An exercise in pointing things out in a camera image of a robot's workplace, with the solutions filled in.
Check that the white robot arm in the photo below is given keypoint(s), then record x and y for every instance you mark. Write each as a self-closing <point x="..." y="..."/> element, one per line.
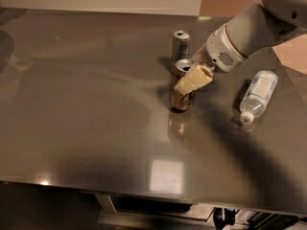
<point x="260" y="25"/>

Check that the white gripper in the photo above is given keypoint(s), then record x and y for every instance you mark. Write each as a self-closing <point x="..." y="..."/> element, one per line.
<point x="218" y="51"/>

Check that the silver redbull can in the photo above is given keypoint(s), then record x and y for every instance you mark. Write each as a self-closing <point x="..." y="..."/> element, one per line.
<point x="181" y="44"/>

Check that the orange soda can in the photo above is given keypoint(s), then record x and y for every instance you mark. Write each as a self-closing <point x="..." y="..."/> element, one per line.
<point x="178" y="101"/>

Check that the metal drawer under table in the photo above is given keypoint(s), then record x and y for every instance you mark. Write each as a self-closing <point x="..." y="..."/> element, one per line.
<point x="149" y="213"/>

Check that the clear plastic water bottle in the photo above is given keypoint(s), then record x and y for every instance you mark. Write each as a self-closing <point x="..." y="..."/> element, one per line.
<point x="257" y="97"/>

